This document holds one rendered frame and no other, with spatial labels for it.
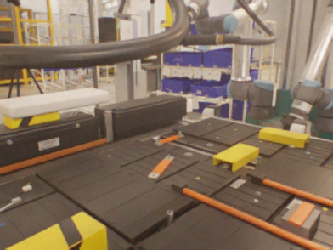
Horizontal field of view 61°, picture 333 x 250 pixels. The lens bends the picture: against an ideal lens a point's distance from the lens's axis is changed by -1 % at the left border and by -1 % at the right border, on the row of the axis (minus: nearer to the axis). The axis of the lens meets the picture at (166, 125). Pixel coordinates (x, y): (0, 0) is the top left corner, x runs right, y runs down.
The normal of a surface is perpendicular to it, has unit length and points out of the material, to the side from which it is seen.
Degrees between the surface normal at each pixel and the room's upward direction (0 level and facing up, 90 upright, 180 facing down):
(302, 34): 90
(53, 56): 82
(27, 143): 90
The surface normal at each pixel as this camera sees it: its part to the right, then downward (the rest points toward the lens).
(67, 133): 0.73, 0.18
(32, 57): 0.01, 0.13
